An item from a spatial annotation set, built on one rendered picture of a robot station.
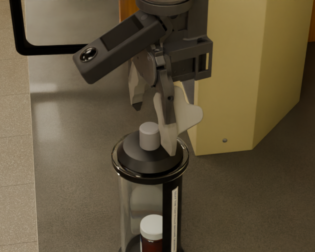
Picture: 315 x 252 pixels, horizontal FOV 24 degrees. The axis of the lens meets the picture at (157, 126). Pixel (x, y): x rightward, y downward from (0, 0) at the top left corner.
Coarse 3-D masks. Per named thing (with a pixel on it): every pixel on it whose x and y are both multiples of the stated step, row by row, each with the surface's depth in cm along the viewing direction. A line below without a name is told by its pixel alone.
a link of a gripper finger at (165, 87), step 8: (160, 72) 89; (160, 80) 89; (168, 80) 89; (160, 88) 90; (168, 88) 89; (160, 96) 90; (168, 96) 90; (168, 104) 90; (168, 112) 90; (168, 120) 91
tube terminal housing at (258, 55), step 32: (224, 0) 118; (256, 0) 119; (288, 0) 127; (224, 32) 121; (256, 32) 123; (288, 32) 132; (224, 64) 125; (256, 64) 126; (288, 64) 138; (224, 96) 129; (256, 96) 130; (288, 96) 144; (192, 128) 136; (224, 128) 134; (256, 128) 136
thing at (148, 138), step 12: (132, 132) 103; (144, 132) 98; (156, 132) 98; (120, 144) 101; (132, 144) 100; (144, 144) 99; (156, 144) 99; (120, 156) 100; (132, 156) 98; (144, 156) 98; (156, 156) 98; (168, 156) 98; (180, 156) 100; (132, 168) 98; (144, 168) 97; (156, 168) 98; (168, 168) 98
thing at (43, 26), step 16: (32, 0) 148; (48, 0) 148; (64, 0) 149; (80, 0) 149; (96, 0) 149; (112, 0) 150; (128, 0) 150; (32, 16) 150; (48, 16) 151; (64, 16) 151; (80, 16) 151; (96, 16) 151; (112, 16) 152; (128, 16) 152; (32, 32) 153; (48, 32) 153; (64, 32) 153; (80, 32) 153; (96, 32) 154
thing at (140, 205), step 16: (112, 160) 100; (144, 176) 97; (160, 176) 97; (128, 192) 101; (144, 192) 100; (160, 192) 100; (128, 208) 103; (144, 208) 101; (160, 208) 102; (128, 224) 105; (144, 224) 103; (160, 224) 103; (128, 240) 107; (144, 240) 105; (160, 240) 105
